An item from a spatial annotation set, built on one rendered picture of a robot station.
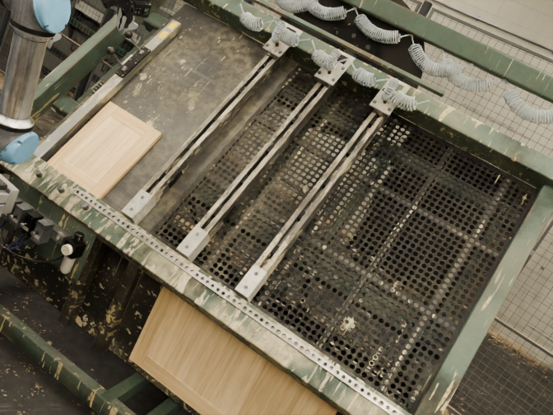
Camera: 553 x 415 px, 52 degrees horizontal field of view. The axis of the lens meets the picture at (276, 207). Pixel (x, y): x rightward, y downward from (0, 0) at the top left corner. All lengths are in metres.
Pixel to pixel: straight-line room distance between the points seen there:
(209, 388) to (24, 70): 1.51
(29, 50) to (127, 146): 0.99
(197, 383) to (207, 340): 0.21
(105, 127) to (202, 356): 1.10
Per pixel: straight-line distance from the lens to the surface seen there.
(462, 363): 2.18
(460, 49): 2.94
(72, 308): 2.83
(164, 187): 2.40
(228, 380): 2.52
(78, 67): 2.93
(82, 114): 2.72
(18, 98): 1.75
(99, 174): 2.55
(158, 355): 2.66
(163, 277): 2.23
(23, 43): 1.70
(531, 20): 6.91
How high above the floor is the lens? 1.84
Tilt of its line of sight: 16 degrees down
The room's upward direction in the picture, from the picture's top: 27 degrees clockwise
